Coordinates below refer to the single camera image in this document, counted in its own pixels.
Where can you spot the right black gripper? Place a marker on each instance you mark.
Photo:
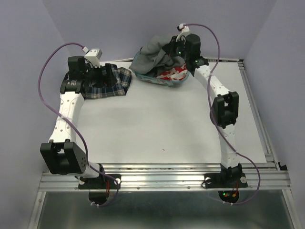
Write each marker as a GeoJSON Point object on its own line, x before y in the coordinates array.
{"type": "Point", "coordinates": [173, 43]}

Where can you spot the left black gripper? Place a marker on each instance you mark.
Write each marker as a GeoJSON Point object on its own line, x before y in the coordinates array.
{"type": "Point", "coordinates": [110, 79]}

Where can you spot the navy plaid skirt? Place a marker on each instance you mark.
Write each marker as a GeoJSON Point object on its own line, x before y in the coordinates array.
{"type": "Point", "coordinates": [120, 88]}

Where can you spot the grey skirt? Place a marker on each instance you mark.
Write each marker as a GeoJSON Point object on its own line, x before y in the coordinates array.
{"type": "Point", "coordinates": [152, 60]}

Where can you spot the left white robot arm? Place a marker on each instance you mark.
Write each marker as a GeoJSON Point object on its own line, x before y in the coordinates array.
{"type": "Point", "coordinates": [61, 153]}

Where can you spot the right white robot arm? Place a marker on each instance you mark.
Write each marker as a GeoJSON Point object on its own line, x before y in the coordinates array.
{"type": "Point", "coordinates": [223, 105]}

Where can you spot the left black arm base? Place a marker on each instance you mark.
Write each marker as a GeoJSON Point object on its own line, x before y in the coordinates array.
{"type": "Point", "coordinates": [103, 190]}

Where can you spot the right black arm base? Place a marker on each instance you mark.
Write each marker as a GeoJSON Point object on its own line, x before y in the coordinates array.
{"type": "Point", "coordinates": [229, 186]}

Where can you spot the red floral white skirt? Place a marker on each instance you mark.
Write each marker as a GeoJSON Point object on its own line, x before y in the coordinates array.
{"type": "Point", "coordinates": [175, 74]}

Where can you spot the teal laundry basket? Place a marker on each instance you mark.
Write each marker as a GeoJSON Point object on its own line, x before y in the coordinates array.
{"type": "Point", "coordinates": [154, 80]}

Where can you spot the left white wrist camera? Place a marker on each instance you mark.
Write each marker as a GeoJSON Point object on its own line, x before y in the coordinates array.
{"type": "Point", "coordinates": [93, 56]}

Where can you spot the aluminium frame rail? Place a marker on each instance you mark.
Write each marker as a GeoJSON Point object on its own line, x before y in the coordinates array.
{"type": "Point", "coordinates": [189, 177]}

